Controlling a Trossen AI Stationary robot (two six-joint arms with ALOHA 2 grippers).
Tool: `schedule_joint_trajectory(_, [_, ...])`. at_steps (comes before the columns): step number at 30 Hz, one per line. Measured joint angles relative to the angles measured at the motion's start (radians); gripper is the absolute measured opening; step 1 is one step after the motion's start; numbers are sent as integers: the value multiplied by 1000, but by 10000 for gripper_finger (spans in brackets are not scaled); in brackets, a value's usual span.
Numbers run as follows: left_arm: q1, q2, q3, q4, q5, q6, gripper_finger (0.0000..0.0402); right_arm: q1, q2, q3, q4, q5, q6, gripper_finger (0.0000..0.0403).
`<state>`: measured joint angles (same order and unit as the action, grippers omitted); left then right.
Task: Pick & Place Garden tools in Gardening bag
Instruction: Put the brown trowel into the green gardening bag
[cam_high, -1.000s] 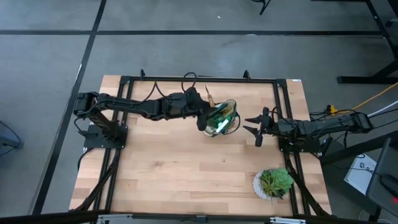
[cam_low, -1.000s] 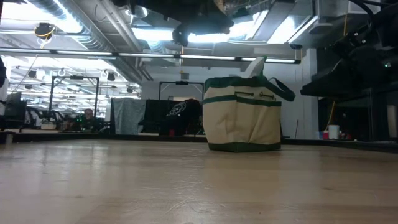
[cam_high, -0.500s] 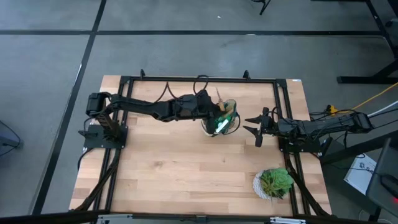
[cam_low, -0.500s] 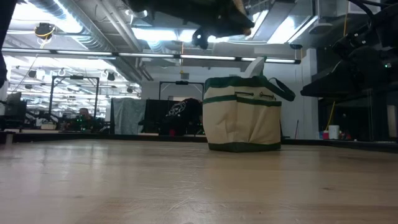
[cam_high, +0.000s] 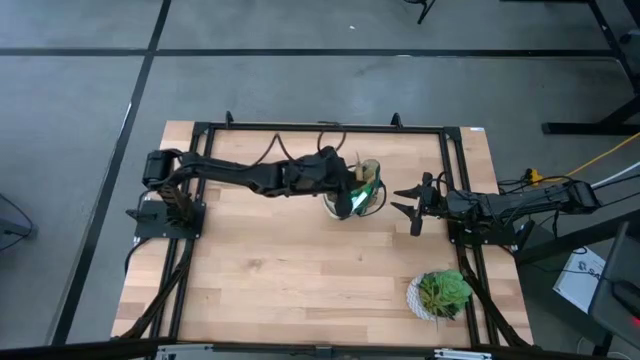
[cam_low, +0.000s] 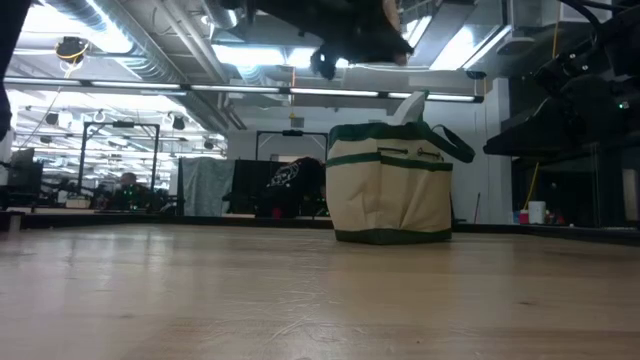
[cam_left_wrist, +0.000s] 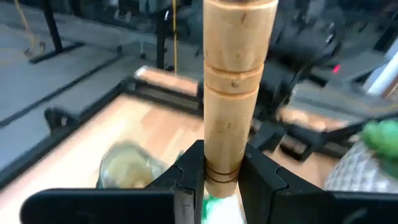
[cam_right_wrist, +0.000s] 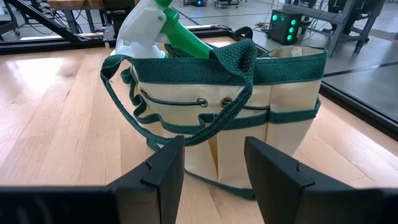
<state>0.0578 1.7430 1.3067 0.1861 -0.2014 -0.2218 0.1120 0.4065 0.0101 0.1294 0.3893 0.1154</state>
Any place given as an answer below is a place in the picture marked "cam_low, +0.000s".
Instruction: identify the low black rig frame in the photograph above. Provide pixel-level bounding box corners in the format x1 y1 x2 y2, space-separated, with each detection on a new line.
255 129 330 162

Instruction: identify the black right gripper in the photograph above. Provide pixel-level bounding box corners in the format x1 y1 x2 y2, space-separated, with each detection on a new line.
483 39 629 156

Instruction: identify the person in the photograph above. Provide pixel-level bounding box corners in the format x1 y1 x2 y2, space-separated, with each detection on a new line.
110 171 149 212
253 156 327 219

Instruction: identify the white paper roll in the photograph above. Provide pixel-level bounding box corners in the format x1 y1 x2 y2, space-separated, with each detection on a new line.
527 200 547 225

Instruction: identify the green spray bottle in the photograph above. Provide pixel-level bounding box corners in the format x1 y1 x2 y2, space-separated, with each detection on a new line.
388 90 430 127

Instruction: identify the tall black rig frame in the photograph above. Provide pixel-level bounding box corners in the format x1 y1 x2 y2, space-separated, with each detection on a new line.
75 120 162 209

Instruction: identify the yellow extension cable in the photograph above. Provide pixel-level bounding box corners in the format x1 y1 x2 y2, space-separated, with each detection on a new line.
522 0 560 211

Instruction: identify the black aluminium table frame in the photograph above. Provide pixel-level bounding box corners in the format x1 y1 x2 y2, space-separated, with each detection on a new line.
0 209 640 247

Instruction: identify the beige green gardening bag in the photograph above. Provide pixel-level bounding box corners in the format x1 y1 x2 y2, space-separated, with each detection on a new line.
325 121 477 246

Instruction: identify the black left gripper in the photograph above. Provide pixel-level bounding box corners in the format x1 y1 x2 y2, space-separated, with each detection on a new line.
244 0 416 81

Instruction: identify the silver ceiling duct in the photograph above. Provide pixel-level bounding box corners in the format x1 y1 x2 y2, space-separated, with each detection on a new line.
47 0 249 132

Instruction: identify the grey cloth cover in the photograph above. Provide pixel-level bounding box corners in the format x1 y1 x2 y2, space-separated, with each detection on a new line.
178 156 237 218

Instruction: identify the overhead LED light bar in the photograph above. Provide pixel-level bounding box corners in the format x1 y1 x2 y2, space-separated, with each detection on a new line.
0 75 485 104

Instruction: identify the black yellow ceiling cable reel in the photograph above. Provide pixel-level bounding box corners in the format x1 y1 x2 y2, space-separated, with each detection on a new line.
54 35 90 65

